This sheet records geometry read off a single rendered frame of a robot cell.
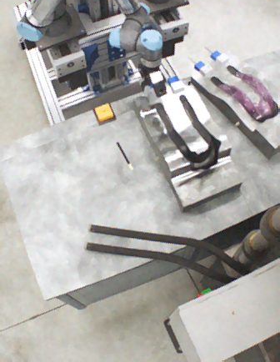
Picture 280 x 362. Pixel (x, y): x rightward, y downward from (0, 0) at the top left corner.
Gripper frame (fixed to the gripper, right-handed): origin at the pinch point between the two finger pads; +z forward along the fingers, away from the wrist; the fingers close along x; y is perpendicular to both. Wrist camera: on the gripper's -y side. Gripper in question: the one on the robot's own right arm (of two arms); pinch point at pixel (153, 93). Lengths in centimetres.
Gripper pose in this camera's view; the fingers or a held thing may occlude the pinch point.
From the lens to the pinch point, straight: 178.2
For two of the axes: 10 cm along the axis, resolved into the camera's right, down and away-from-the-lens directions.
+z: 0.2, 3.8, 9.2
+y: -3.8, -8.5, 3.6
